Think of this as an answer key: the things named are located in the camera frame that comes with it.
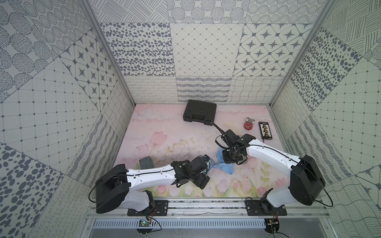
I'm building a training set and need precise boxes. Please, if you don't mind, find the blue microfiber cloth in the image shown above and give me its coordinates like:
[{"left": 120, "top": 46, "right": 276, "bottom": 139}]
[{"left": 213, "top": 149, "right": 234, "bottom": 175}]

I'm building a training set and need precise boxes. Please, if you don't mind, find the dark grey eyeglass case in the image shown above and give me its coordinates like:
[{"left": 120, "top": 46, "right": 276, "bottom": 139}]
[{"left": 139, "top": 156, "right": 154, "bottom": 170}]

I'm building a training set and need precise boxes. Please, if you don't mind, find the blue eyeglass case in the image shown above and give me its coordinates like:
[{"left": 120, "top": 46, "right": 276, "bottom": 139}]
[{"left": 208, "top": 159, "right": 215, "bottom": 172}]

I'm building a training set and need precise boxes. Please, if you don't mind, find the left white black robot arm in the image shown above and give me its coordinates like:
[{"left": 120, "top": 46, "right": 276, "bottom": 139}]
[{"left": 93, "top": 155, "right": 211, "bottom": 216}]

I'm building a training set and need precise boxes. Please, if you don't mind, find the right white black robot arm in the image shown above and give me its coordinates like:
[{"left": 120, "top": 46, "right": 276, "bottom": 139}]
[{"left": 221, "top": 130, "right": 325, "bottom": 209}]

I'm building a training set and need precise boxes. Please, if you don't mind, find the black plastic tool case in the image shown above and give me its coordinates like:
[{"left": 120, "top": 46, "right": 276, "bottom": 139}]
[{"left": 183, "top": 100, "right": 217, "bottom": 126}]

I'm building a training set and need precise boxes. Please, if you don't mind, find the red valve handwheel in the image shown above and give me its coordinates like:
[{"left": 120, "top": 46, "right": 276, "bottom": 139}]
[{"left": 244, "top": 122, "right": 253, "bottom": 131}]

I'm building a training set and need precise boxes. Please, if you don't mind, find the black box with brass parts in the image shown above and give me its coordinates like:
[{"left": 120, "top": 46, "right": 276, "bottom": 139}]
[{"left": 258, "top": 122, "right": 273, "bottom": 140}]

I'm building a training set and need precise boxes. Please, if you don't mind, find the aluminium mounting rail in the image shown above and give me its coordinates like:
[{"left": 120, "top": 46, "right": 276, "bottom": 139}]
[{"left": 84, "top": 196, "right": 329, "bottom": 219}]

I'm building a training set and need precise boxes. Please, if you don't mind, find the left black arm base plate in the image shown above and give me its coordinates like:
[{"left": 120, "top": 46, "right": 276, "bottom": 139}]
[{"left": 128, "top": 200, "right": 169, "bottom": 217}]

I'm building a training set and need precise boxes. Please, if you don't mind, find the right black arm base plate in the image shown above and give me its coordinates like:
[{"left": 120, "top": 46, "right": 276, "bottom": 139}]
[{"left": 244, "top": 198, "right": 287, "bottom": 216}]

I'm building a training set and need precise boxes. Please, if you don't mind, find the white slotted cable duct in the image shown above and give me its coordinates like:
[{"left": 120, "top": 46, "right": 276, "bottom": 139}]
[{"left": 93, "top": 218, "right": 266, "bottom": 229}]

